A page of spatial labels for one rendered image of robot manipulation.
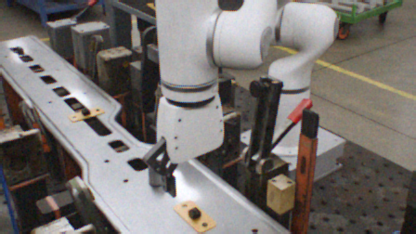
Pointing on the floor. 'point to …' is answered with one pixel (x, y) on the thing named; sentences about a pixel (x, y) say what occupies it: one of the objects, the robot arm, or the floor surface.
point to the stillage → (54, 6)
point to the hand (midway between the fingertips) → (193, 177)
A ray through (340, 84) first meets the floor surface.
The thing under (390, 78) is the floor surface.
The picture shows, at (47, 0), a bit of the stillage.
